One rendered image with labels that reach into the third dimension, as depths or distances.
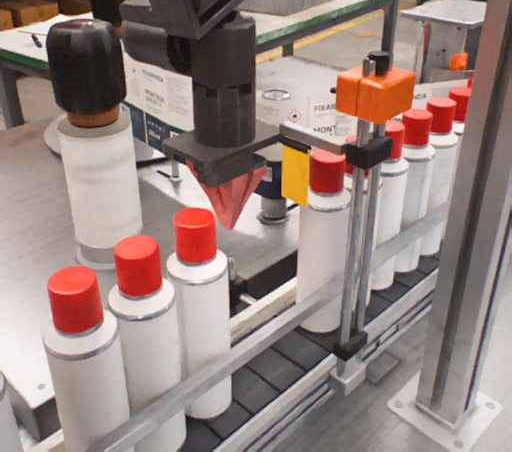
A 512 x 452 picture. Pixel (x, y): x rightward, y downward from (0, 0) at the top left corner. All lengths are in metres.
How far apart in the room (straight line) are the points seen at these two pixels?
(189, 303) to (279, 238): 0.35
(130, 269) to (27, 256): 0.41
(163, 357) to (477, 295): 0.27
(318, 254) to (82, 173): 0.29
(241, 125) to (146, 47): 0.11
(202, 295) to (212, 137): 0.14
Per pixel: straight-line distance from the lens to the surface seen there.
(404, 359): 0.74
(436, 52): 0.96
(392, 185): 0.67
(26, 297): 0.77
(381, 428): 0.67
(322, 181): 0.58
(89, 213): 0.75
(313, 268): 0.62
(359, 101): 0.45
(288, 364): 0.64
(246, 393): 0.62
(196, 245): 0.48
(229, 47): 0.51
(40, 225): 0.91
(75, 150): 0.72
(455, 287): 0.59
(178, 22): 0.48
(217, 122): 0.53
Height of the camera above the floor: 1.33
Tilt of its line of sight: 29 degrees down
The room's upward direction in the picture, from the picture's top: straight up
